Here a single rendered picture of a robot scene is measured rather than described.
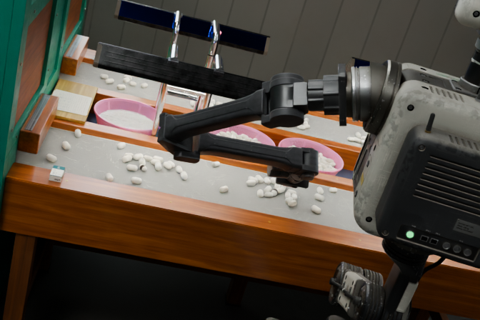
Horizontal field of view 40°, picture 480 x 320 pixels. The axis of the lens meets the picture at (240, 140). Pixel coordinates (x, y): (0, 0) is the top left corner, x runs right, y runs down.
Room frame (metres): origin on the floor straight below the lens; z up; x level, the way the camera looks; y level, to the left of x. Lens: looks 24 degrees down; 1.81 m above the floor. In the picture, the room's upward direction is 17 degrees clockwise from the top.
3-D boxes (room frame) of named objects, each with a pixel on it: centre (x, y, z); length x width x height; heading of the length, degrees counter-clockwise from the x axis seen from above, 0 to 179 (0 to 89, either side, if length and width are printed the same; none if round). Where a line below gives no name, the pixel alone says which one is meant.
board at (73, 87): (2.23, 0.64, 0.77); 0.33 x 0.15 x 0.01; 10
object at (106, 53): (2.02, 0.21, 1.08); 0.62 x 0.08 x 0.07; 100
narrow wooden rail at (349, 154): (2.54, -0.14, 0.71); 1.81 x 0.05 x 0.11; 100
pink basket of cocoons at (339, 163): (2.40, -0.28, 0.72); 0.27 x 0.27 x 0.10
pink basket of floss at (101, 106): (2.27, 0.42, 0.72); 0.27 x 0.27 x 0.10
